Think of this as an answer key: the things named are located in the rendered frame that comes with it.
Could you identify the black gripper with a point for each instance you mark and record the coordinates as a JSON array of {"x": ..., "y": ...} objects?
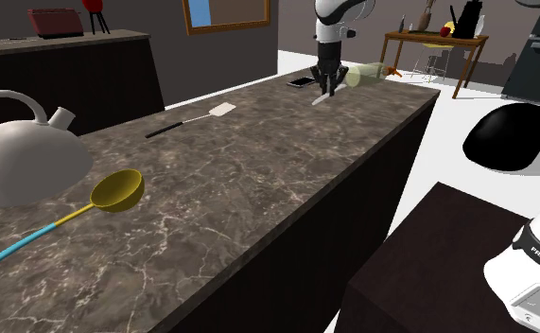
[{"x": 330, "y": 54}]

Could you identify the white knife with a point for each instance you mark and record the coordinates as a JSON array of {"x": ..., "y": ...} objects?
[{"x": 319, "y": 99}]

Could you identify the black smartphone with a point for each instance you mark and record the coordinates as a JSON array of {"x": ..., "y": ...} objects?
[{"x": 301, "y": 82}]

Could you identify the pale green bottle orange cap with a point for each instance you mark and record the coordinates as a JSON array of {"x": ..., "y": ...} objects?
[{"x": 366, "y": 75}]

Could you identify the wooden side table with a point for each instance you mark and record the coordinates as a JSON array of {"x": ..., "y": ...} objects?
[{"x": 435, "y": 39}]

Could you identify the black rubbish bag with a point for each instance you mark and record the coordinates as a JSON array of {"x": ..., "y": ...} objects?
[{"x": 504, "y": 138}]

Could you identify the dark grey refrigerator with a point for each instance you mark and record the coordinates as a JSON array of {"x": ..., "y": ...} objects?
[{"x": 539, "y": 69}]

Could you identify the dark robot stand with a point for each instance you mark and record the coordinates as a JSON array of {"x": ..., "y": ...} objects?
[{"x": 428, "y": 272}]

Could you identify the dark kitchen counter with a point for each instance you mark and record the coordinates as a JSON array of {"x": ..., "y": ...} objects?
[{"x": 66, "y": 78}]

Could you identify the wood-framed wall picture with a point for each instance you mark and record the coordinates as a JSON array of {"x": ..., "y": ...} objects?
[{"x": 232, "y": 11}]

